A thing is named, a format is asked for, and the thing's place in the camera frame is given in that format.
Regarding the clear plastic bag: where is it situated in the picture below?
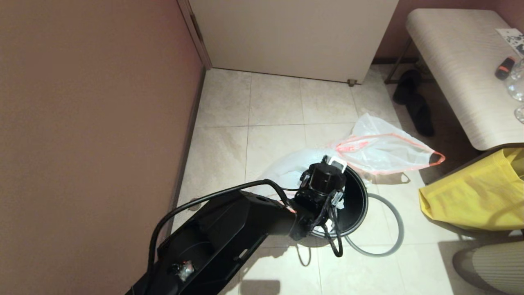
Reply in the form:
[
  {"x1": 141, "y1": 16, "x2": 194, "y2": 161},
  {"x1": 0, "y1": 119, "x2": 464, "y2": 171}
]
[{"x1": 331, "y1": 113, "x2": 445, "y2": 181}]

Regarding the gray bin rim ring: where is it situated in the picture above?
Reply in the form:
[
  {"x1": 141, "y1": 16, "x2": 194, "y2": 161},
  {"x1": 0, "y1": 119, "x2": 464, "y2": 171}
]
[{"x1": 345, "y1": 193, "x2": 405, "y2": 258}]

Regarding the black round trash bin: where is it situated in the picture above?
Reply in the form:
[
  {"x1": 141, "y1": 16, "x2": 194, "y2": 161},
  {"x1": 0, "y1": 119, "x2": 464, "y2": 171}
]
[{"x1": 309, "y1": 165, "x2": 369, "y2": 239}]

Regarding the yellow fabric bag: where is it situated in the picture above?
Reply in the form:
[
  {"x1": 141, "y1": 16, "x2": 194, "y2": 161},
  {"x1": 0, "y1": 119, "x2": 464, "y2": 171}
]
[{"x1": 418, "y1": 148, "x2": 524, "y2": 232}]

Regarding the white door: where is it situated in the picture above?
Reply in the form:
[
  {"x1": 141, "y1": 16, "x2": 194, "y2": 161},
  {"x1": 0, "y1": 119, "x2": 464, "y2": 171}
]
[{"x1": 188, "y1": 0, "x2": 400, "y2": 85}]

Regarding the black slipper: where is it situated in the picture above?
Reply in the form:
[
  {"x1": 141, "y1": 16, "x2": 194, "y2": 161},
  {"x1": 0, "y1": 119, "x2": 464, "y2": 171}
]
[
  {"x1": 407, "y1": 95, "x2": 435, "y2": 138},
  {"x1": 393, "y1": 70, "x2": 422, "y2": 105}
]

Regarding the thin metal bench leg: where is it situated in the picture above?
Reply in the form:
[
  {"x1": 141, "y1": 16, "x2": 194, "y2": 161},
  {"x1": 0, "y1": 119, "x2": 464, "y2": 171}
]
[{"x1": 385, "y1": 39, "x2": 414, "y2": 85}]

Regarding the beige wood grain bench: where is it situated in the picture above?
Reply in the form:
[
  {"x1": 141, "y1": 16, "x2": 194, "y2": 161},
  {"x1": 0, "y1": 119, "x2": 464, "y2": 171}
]
[{"x1": 406, "y1": 9, "x2": 524, "y2": 151}]

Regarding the small black red object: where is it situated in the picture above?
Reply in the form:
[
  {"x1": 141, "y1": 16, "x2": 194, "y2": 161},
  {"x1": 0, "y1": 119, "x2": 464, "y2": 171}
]
[{"x1": 495, "y1": 57, "x2": 516, "y2": 81}]

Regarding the grey ribbed cushion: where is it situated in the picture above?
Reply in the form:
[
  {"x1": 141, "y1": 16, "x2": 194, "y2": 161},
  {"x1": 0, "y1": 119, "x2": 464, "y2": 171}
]
[{"x1": 452, "y1": 241, "x2": 524, "y2": 295}]

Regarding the white blue printed card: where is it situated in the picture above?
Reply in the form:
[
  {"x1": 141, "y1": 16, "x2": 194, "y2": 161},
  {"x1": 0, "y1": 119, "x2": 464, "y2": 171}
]
[{"x1": 495, "y1": 29, "x2": 524, "y2": 56}]

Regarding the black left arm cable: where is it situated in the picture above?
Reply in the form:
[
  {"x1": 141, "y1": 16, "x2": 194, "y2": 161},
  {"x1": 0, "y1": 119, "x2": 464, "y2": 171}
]
[{"x1": 147, "y1": 179, "x2": 296, "y2": 267}]

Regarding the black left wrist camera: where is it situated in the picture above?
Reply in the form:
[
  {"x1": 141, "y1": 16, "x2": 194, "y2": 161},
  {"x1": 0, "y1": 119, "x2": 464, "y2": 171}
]
[{"x1": 299, "y1": 170, "x2": 345, "y2": 210}]

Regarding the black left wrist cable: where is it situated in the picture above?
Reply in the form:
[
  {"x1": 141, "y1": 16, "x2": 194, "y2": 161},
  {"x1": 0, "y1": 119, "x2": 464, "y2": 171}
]
[{"x1": 323, "y1": 205, "x2": 343, "y2": 258}]

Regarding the white door frame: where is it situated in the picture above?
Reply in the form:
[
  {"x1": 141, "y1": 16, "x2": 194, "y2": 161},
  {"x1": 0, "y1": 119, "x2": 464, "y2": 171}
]
[{"x1": 177, "y1": 0, "x2": 213, "y2": 70}]

